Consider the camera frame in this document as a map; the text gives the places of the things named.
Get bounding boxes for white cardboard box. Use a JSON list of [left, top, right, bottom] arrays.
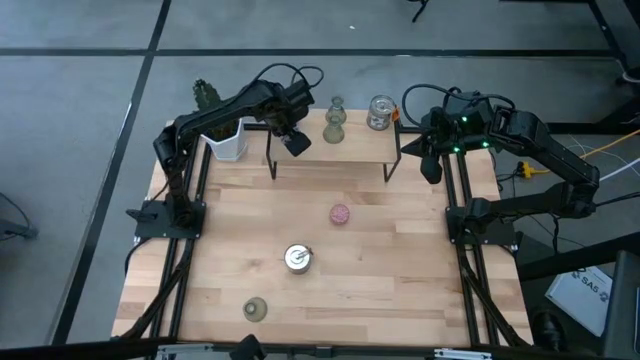
[[543, 264, 615, 339]]

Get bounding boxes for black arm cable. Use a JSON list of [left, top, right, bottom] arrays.
[[252, 62, 326, 94], [401, 82, 517, 126]]

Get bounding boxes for yellow extension cable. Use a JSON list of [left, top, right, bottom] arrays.
[[516, 127, 640, 180]]

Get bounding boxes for silver metal bracket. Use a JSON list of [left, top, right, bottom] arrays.
[[432, 347, 495, 360], [155, 342, 217, 360]]

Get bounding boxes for white floor cable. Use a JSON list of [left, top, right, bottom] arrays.
[[564, 133, 640, 184]]

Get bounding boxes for grey floor stand base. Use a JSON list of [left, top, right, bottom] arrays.
[[0, 191, 40, 242]]

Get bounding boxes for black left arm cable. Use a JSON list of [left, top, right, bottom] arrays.
[[252, 62, 326, 94]]

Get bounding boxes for green cactus plant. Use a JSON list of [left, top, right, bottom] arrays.
[[191, 78, 242, 142]]

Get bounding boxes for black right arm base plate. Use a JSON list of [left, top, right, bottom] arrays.
[[444, 206, 517, 247]]

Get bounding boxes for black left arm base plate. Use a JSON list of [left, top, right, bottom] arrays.
[[133, 198, 207, 241]]

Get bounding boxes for wooden shelf riser black legs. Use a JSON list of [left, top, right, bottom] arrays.
[[265, 101, 403, 183]]

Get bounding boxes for black floor cable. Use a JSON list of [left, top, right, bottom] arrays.
[[499, 169, 640, 254]]

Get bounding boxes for green glass candlestick holder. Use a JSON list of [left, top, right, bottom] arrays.
[[242, 296, 269, 324], [325, 95, 349, 126], [321, 117, 347, 146]]

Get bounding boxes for metal can orange label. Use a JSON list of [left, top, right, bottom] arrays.
[[283, 242, 316, 276]]

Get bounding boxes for black aluminium table frame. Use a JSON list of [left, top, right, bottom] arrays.
[[112, 118, 535, 351]]

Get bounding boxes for black desk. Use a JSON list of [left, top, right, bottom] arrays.
[[516, 230, 640, 284]]

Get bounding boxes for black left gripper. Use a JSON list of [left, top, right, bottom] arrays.
[[263, 78, 317, 158]]

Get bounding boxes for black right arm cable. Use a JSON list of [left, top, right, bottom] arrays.
[[401, 82, 517, 126]]

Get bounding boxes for metal can picture label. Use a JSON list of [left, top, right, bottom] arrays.
[[365, 93, 402, 132]]

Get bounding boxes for pink patterned round tin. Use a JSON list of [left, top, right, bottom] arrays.
[[328, 203, 352, 227]]

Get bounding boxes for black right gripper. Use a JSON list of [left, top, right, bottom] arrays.
[[399, 89, 496, 186]]

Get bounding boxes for white hexagonal planter pot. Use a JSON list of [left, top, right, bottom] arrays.
[[199, 117, 250, 163]]

